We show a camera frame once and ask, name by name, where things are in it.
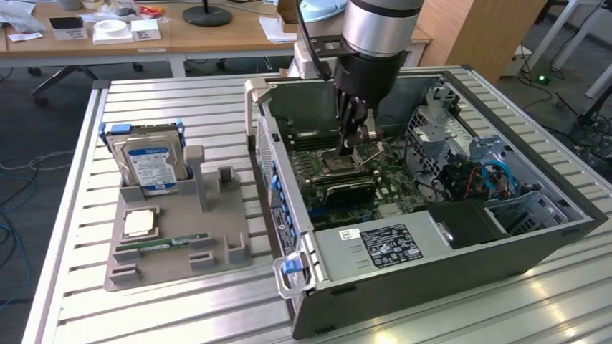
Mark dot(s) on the white paper note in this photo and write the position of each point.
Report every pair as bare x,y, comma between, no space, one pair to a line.
25,37

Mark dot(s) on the black device with green light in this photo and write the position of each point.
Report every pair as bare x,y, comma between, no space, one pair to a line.
543,79

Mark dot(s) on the perforated metal drive cage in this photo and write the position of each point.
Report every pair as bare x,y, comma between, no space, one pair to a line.
429,143

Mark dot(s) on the red and white packet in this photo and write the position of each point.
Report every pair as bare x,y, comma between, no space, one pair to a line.
148,11

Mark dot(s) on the silver CPU chip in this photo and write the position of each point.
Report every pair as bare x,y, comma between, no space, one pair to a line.
139,224

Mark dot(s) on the white box with black top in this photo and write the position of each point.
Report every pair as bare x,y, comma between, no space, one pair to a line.
68,28

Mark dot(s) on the blue case release latch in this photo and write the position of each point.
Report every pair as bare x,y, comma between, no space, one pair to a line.
289,267

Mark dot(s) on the blue disk carrier frame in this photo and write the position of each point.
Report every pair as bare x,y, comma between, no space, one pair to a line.
120,128

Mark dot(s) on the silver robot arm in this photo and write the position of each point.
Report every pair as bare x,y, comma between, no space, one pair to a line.
377,25

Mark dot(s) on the black Nvidia graphics card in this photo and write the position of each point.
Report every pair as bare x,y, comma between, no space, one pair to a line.
353,197

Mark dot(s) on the white cube box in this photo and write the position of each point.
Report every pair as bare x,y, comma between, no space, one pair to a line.
144,30

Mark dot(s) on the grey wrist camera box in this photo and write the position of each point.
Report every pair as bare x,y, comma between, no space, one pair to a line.
305,61

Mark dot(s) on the grey cup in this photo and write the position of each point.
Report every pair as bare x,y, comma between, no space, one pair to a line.
69,4

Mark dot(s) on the black RAM slot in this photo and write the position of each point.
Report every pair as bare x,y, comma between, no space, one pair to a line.
308,134
311,145
309,142
308,138

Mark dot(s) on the white flat box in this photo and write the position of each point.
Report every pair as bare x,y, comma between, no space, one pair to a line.
112,38

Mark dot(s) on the hard disk with blue label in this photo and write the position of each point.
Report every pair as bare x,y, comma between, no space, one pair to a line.
151,165

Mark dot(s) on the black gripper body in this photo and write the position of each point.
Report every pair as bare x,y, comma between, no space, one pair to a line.
365,77

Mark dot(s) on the grey parts rack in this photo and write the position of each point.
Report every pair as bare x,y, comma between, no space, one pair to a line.
176,265

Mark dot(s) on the silver chipset heatsink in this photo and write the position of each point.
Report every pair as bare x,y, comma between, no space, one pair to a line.
392,211

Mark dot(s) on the CPU socket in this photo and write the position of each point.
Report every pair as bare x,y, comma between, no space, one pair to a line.
335,166

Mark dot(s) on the black office chair base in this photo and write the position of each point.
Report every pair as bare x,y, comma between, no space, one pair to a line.
61,77

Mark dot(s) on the black tripod stand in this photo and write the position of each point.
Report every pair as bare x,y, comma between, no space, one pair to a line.
591,114

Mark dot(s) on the stack of white papers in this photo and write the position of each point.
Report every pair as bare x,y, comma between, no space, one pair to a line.
277,32

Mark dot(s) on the green motherboard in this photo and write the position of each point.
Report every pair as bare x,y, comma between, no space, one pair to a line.
396,190

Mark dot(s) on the wooden cabinet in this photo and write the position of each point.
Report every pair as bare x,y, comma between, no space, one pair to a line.
477,36

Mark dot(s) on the white bowl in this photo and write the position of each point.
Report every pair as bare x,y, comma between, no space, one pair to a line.
92,3

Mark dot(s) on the metal disk bay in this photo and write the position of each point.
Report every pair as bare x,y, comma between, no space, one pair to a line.
525,215

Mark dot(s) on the light wooden desk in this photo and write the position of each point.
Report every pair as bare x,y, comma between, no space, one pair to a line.
72,46
229,39

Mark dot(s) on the grey power supply unit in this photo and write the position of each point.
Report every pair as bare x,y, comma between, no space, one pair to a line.
335,251

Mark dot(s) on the open black PC case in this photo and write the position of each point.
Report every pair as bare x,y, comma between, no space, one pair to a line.
429,286

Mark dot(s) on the dark grey pouch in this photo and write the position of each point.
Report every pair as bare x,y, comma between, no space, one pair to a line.
124,9

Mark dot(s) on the black lamp base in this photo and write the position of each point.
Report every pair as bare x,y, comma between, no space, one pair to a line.
208,17

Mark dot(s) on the crumpled clear plastic bag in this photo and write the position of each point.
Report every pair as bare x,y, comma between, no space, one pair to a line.
21,18

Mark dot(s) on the white tape roll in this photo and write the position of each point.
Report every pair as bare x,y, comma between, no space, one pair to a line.
109,27

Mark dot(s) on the white metal table frame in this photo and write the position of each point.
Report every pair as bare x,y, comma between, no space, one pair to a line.
549,36

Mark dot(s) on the metal socket cover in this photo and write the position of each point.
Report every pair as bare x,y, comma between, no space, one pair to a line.
357,156

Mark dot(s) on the brown cardboard box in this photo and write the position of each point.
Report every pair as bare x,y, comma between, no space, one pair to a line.
287,10

